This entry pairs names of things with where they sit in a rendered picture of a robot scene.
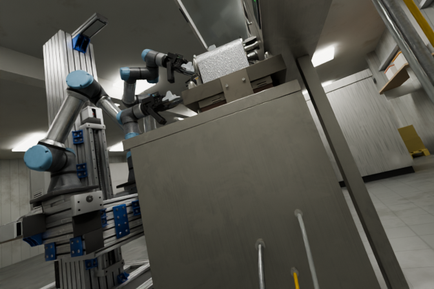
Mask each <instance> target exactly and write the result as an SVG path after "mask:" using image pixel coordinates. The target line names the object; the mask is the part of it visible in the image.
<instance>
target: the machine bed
mask: <svg viewBox="0 0 434 289"><path fill-rule="evenodd" d="M300 90H301V88H300V85H299V83H298V80H297V79H295V80H292V81H289V82H287V83H284V84H281V85H278V86H275V87H272V88H270V89H267V90H264V91H261V92H258V93H256V94H253V95H250V96H247V97H244V98H241V99H239V100H236V101H233V102H230V103H227V104H225V105H221V106H219V107H216V108H213V109H211V110H208V111H205V112H202V113H200V114H196V115H193V116H191V117H188V118H185V119H182V120H180V121H176V122H174V123H171V124H169V125H165V126H162V127H160V128H157V129H154V130H151V131H149V132H145V133H143V134H140V135H137V136H134V137H131V138H129V139H126V140H123V141H122V145H123V151H130V149H131V148H134V147H137V146H140V145H143V144H145V143H149V142H151V141H155V140H157V139H161V138H163V137H166V136H168V135H172V134H175V133H178V132H181V131H184V130H186V129H189V128H192V127H195V126H198V125H202V124H204V123H208V122H209V121H213V120H215V119H219V118H221V117H225V116H227V115H230V114H233V113H236V112H239V111H242V110H245V109H248V108H251V107H253V106H256V105H260V104H262V103H266V102H268V101H272V100H274V99H277V98H279V97H283V96H285V95H289V94H292V93H295V92H297V91H300Z"/></svg>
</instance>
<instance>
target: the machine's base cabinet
mask: <svg viewBox="0 0 434 289"><path fill-rule="evenodd" d="M130 152H131V156H132V164H133V168H134V175H135V180H136V187H137V191H138V199H139V206H140V210H141V218H142V222H143V229H144V234H145V241H146V245H147V253H148V257H149V264H150V272H151V276H152V283H153V288H154V289H259V283H258V252H257V249H256V248H255V242H256V240H258V239H262V240H263V241H264V242H265V250H264V251H263V260H264V270H265V287H266V289H296V288H295V280H294V277H293V276H292V275H291V271H290V269H291V267H293V266H294V267H296V268H297V269H298V273H299V275H298V277H297V278H298V284H299V289H315V288H314V284H313V279H312V276H311V271H310V267H309V261H308V258H307V253H306V250H305V244H304V240H303V237H302V231H301V228H300V223H299V221H298V218H297V217H296V216H295V214H294V210H295V209H297V208H299V209H301V211H302V212H303V216H302V219H303V222H304V226H305V230H306V233H307V238H308V241H309V246H310V249H311V253H312V257H313V262H314V265H315V270H316V275H317V278H318V284H319V287H320V289H381V287H380V284H379V282H378V279H377V277H376V274H375V271H374V269H373V267H372V264H371V261H370V260H369V257H368V254H367V252H366V249H365V247H364V244H363V242H362V240H361V237H360V234H359V232H358V230H357V227H356V224H355V222H354V220H353V217H352V215H351V212H350V210H349V207H348V205H347V202H346V199H345V197H344V195H343V192H342V189H341V187H340V185H339V182H338V179H337V178H336V175H335V172H334V170H333V167H332V165H331V162H330V160H329V157H328V155H327V152H326V150H325V147H324V144H323V142H322V140H321V137H320V134H319V133H318V130H317V127H316V125H315V122H314V120H313V117H312V115H311V113H310V110H309V107H308V105H307V103H306V100H305V97H304V95H303V93H302V91H301V90H300V91H297V92H295V93H292V94H289V95H285V96H283V97H279V98H277V99H274V100H272V101H268V102H266V103H262V104H260V105H256V106H253V107H251V108H248V109H245V110H242V111H239V112H236V113H233V114H230V115H227V116H225V117H221V118H219V119H215V120H213V121H209V122H208V123H204V124H202V125H198V126H195V127H192V128H189V129H186V130H184V131H181V132H178V133H175V134H172V135H168V136H166V137H163V138H161V139H157V140H155V141H151V142H149V143H145V144H142V145H140V146H137V147H134V148H131V149H130Z"/></svg>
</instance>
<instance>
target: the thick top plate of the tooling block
mask: <svg viewBox="0 0 434 289"><path fill-rule="evenodd" d="M245 69H246V71H247V75H248V77H249V80H250V83H252V82H253V81H257V80H259V79H262V78H264V77H267V76H271V79H272V81H274V80H277V79H278V80H279V82H280V84H284V83H285V77H286V71H287V67H286V65H285V62H284V59H283V57H282V54H279V55H276V56H274V57H271V58H268V59H266V60H263V61H260V62H259V63H255V64H253V65H251V66H247V67H245ZM273 87H274V83H273ZM222 93H223V88H222V84H221V82H220V78H217V79H213V80H212V81H209V82H206V83H203V84H201V85H198V86H195V87H193V88H190V89H188V90H185V91H183V92H181V94H182V97H183V102H184V106H186V107H187V108H189V109H190V110H192V111H193V112H195V113H197V114H198V109H197V108H199V107H200V106H199V103H198V102H199V101H203V100H204V99H208V98H210V97H213V96H216V95H218V94H222Z"/></svg>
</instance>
